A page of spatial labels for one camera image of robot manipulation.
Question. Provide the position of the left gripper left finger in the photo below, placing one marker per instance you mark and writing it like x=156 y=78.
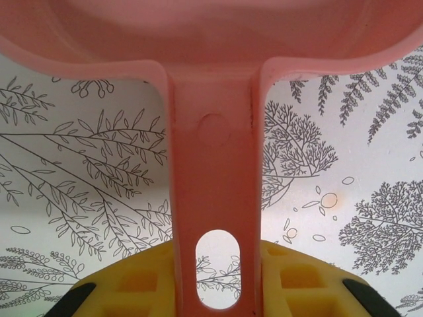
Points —
x=138 y=284

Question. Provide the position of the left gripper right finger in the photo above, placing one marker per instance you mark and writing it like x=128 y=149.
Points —
x=297 y=284

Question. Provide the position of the pink plastic dustpan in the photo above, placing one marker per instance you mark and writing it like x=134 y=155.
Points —
x=211 y=148

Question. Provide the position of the floral patterned table mat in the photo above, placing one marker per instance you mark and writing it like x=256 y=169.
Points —
x=82 y=165

